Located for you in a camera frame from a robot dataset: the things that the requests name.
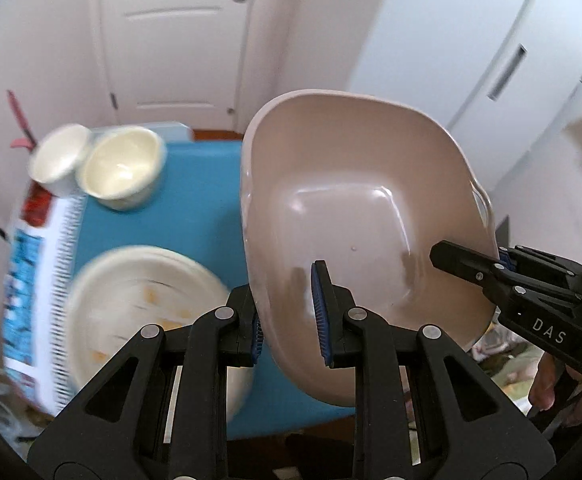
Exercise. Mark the white wardrobe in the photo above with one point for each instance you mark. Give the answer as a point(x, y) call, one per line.
point(446, 35)

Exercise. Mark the teal tablecloth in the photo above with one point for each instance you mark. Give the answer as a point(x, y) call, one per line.
point(196, 220)

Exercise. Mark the white panel door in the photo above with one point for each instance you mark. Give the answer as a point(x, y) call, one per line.
point(171, 50)

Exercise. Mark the white duck print plate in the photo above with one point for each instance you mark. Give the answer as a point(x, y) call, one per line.
point(131, 300)

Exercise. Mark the cream round bowl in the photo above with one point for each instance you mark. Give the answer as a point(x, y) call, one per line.
point(121, 165)

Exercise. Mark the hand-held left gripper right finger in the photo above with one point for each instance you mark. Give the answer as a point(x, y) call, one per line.
point(321, 310)

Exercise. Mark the pink square bowl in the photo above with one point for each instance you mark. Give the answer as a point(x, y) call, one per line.
point(361, 185)

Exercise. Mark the white round bowl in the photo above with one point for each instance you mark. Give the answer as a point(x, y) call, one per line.
point(58, 160)

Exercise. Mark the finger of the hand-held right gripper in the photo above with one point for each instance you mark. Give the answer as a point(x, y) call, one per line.
point(551, 267)
point(471, 266)

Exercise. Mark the person's right hand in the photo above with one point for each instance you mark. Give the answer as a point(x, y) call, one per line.
point(543, 382)

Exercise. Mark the pale patterned cloth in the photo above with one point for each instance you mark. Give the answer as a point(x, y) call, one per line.
point(503, 360)

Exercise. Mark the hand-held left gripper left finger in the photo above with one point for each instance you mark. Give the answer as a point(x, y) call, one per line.
point(257, 342)

